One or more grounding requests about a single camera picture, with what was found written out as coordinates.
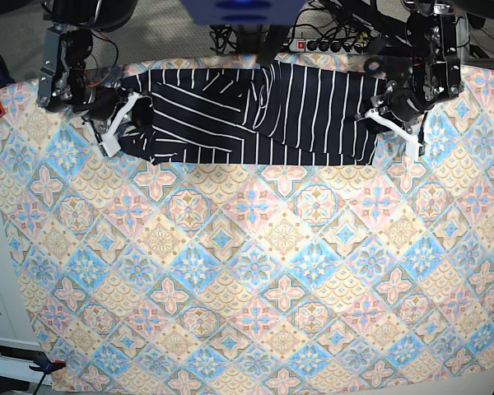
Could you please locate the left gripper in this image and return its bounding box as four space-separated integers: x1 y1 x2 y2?
355 81 426 160

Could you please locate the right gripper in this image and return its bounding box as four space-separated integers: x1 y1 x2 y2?
72 86 144 156

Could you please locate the navy white striped T-shirt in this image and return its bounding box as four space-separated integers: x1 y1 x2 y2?
119 61 385 166

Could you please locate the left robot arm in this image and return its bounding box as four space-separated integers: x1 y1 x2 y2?
356 1 464 160

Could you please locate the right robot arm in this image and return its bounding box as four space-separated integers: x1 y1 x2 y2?
37 0 141 157

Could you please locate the black round stool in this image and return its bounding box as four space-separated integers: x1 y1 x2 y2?
86 0 137 32

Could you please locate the patterned tablecloth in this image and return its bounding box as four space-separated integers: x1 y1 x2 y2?
0 67 494 394

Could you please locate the blue clamp orange tip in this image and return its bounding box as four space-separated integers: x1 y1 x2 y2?
29 359 67 375

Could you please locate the white power strip red switch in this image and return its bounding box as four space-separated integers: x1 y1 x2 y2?
288 38 366 54

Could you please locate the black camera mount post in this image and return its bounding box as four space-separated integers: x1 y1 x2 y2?
257 26 291 67

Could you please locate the white wall vent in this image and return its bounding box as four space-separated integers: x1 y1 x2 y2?
0 337 46 383

